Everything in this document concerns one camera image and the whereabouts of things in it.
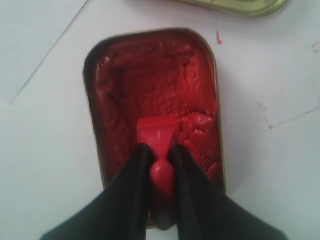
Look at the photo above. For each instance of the white paper sheet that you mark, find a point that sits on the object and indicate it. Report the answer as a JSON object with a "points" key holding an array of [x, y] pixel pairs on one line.
{"points": [[28, 31]]}

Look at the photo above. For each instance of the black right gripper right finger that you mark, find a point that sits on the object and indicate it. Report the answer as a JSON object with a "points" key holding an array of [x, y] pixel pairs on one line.
{"points": [[206, 213]]}

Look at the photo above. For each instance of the gold tin lid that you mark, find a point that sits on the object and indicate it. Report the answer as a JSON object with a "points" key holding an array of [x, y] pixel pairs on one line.
{"points": [[248, 8]]}

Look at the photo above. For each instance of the red ink pad tin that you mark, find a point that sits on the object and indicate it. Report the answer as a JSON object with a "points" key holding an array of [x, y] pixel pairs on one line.
{"points": [[161, 73]]}

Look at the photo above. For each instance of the red plastic stamp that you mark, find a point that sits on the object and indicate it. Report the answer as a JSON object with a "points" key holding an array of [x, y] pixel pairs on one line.
{"points": [[160, 134]]}

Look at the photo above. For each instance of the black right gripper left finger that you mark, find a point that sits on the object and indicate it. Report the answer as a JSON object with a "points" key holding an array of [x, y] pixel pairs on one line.
{"points": [[120, 212]]}

